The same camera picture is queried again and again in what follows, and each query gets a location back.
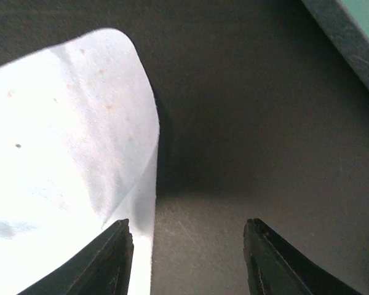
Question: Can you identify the light blue cloth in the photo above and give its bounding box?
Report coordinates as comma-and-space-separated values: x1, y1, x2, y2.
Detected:
0, 28, 159, 294

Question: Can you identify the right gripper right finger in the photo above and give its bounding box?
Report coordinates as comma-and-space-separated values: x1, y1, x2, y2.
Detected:
244, 218, 359, 294

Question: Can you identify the green lined glasses case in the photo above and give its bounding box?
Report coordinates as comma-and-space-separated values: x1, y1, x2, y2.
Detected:
303, 1, 369, 90

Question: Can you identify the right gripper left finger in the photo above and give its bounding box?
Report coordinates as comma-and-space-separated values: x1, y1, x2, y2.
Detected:
21, 219, 133, 295

